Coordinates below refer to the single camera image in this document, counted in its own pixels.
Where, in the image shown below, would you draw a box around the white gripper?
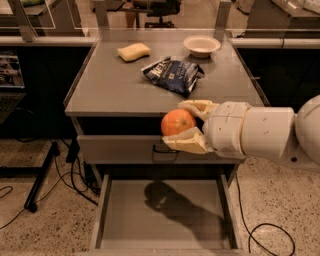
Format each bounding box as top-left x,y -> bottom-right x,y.
162,100 -> 251,159

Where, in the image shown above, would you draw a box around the orange fruit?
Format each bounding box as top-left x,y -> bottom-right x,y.
161,109 -> 196,136

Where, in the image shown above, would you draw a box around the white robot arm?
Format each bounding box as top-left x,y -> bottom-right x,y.
162,97 -> 320,172

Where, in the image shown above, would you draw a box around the closed upper drawer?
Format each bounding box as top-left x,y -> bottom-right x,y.
77,135 -> 241,164

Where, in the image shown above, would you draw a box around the open middle drawer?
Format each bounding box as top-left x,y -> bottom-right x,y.
77,175 -> 251,256

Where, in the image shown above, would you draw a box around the blue chip bag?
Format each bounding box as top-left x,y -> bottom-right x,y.
141,57 -> 205,98

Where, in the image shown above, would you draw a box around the white bowl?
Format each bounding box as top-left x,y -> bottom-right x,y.
183,35 -> 221,58

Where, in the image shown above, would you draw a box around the grey metal cabinet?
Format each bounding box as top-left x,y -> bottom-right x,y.
63,27 -> 272,189

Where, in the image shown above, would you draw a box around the yellow sponge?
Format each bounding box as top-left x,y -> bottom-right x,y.
117,43 -> 151,62

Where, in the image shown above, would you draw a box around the black office chair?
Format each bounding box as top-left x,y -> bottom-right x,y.
133,0 -> 182,28

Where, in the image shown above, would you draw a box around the black stand leg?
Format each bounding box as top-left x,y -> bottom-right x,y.
0,142 -> 60,213

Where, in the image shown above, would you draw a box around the black drawer handle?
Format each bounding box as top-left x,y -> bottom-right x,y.
152,145 -> 180,154

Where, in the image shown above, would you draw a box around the black cable on right floor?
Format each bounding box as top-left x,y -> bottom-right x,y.
235,173 -> 297,256

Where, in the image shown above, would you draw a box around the black cables on left floor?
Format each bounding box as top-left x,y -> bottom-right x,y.
0,136 -> 101,231

